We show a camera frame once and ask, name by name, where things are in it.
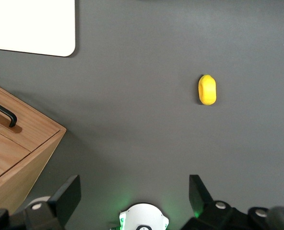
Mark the wooden drawer front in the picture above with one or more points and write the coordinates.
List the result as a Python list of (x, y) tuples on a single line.
[(36, 124), (3, 155)]

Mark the cream plastic tray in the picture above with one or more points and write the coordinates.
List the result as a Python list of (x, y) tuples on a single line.
[(24, 24)]

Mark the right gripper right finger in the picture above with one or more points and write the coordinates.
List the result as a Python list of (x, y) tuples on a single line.
[(199, 198)]

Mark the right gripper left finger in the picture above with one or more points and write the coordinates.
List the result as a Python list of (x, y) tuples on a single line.
[(65, 201)]

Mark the wooden drawer cabinet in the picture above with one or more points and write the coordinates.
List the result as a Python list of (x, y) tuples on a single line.
[(17, 179)]

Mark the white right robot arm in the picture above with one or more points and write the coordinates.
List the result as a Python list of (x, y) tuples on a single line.
[(144, 215)]

